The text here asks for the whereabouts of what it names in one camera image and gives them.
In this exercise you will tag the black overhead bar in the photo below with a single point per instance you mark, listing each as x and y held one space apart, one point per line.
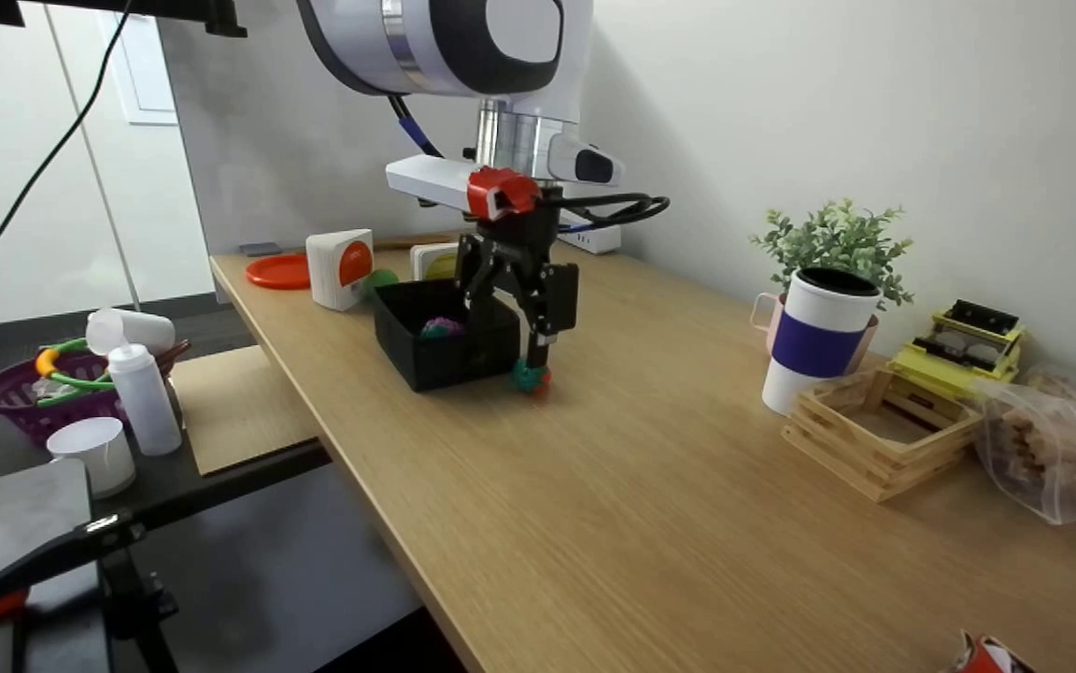
179 11

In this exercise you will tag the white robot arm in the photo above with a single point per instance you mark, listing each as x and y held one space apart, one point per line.
438 41

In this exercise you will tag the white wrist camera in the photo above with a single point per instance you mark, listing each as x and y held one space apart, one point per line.
426 182

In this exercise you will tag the green plant in pink pot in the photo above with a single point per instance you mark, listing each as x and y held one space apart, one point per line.
839 244

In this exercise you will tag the brown cardboard sheet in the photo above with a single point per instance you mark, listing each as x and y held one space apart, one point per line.
243 403

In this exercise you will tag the purple plastic grapes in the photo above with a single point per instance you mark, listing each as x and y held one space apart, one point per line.
441 329

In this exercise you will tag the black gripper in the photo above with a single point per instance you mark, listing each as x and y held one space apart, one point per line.
560 294

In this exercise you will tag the black side table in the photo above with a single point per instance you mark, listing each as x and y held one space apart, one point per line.
233 481

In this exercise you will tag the orange plastic strawberry green cap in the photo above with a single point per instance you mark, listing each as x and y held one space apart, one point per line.
531 382

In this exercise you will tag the red snack packet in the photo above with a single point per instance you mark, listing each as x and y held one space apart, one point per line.
993 654

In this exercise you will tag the wooden tray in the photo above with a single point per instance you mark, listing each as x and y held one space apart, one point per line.
880 436

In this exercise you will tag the purple plastic basket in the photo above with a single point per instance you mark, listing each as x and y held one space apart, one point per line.
15 396

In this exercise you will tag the black fabric box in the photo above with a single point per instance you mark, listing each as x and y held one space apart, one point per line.
438 357

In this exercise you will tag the yellow green toy block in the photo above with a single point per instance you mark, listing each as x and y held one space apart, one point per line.
962 349

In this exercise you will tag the white cup with blue sleeve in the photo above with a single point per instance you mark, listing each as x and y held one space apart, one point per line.
821 336

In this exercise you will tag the white mug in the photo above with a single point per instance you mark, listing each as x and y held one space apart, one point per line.
129 329

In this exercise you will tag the green plastic tube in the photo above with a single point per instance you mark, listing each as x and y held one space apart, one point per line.
60 375

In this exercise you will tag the white plastic bottle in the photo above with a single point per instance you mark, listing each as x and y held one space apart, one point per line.
149 396

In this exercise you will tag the white board book yellow picture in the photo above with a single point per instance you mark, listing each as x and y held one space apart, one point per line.
435 260

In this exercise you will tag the grey flat sheet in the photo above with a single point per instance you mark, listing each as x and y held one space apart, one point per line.
3 524

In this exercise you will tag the clear plastic snack bag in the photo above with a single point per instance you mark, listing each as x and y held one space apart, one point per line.
1063 450

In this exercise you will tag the red camera mount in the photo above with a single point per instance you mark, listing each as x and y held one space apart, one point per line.
504 193

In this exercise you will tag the white power strip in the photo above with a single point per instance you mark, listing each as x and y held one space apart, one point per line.
600 238

